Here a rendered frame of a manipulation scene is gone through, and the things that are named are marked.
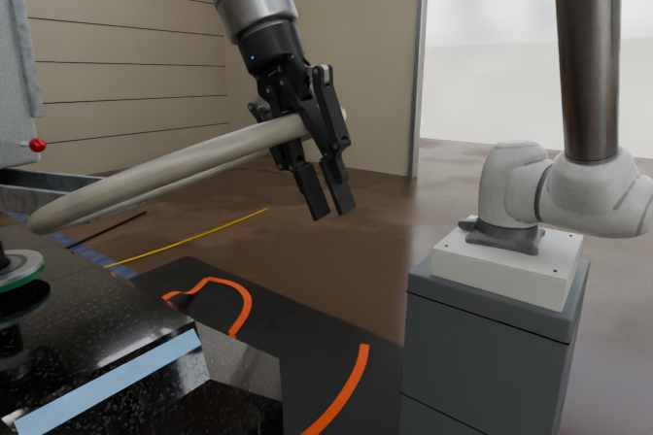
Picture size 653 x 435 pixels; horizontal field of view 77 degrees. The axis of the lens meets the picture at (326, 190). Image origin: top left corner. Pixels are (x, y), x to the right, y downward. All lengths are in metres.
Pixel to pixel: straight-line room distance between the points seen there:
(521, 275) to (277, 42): 0.81
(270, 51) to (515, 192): 0.79
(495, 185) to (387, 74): 4.70
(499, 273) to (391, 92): 4.78
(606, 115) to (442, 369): 0.76
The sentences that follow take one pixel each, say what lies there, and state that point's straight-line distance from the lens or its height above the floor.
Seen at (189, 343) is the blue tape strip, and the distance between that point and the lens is 0.94.
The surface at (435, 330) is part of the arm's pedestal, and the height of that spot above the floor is 0.65.
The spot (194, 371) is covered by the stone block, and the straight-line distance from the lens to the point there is 0.92.
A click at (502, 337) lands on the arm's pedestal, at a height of 0.70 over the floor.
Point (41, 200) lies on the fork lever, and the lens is 0.91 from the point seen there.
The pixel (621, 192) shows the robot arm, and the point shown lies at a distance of 1.05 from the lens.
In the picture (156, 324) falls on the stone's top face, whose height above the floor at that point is 0.82.
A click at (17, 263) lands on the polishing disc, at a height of 0.88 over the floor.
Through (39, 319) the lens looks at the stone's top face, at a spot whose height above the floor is 0.82.
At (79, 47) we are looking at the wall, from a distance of 6.56.
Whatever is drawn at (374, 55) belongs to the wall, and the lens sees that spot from 5.87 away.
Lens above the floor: 1.32
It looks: 15 degrees down
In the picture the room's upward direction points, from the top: straight up
